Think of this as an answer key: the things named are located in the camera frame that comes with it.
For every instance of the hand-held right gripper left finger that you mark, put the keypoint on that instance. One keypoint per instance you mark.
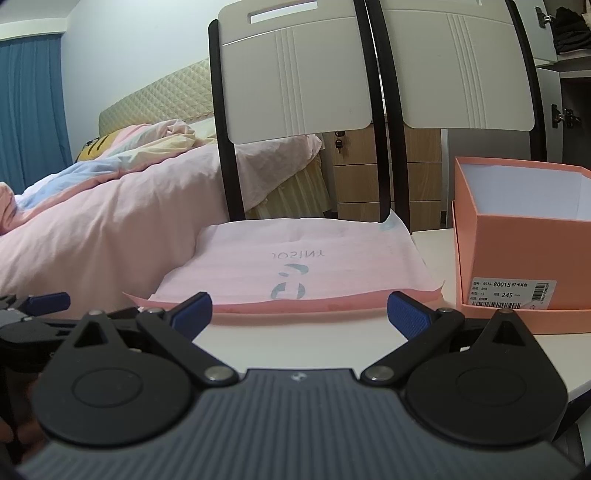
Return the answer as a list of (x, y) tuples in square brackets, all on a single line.
[(191, 314)]

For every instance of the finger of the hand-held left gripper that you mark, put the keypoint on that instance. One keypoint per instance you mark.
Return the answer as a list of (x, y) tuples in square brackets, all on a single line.
[(41, 330), (46, 302)]

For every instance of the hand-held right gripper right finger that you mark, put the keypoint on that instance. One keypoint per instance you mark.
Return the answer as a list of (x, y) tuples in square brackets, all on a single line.
[(408, 316)]

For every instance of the pink shopping bag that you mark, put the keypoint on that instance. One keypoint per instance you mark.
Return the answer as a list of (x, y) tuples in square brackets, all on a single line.
[(277, 258)]

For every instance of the pink cardboard box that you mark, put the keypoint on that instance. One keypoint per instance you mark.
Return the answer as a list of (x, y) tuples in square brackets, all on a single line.
[(508, 249)]

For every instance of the pink quilt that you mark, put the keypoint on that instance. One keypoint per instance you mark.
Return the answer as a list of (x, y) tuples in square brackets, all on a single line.
[(115, 207)]

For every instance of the wooden drawer cabinet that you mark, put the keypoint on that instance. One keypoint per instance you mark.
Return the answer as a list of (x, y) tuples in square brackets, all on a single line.
[(355, 180)]

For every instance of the yellow bed skirt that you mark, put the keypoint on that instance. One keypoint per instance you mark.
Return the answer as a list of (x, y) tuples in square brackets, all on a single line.
[(295, 189)]

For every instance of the yellow striped plush toy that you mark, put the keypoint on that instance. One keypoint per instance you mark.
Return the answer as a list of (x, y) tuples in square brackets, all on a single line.
[(94, 146)]

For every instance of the keys in drawer lock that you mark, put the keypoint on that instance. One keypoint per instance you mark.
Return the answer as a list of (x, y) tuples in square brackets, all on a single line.
[(340, 144)]

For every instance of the blue curtain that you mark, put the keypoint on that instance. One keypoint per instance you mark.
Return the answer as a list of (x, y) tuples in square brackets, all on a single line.
[(27, 115)]

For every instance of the beige quilted headboard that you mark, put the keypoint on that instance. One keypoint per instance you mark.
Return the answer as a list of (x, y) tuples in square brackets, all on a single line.
[(161, 92)]

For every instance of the metal wardrobe hinge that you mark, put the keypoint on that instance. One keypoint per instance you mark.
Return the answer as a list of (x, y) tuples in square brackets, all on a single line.
[(545, 17), (567, 115)]

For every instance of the white wardrobe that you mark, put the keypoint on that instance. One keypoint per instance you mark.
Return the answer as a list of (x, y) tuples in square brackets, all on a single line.
[(549, 92)]

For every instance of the dark folded clothes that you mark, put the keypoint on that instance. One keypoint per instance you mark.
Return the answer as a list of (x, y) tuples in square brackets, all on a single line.
[(572, 32)]

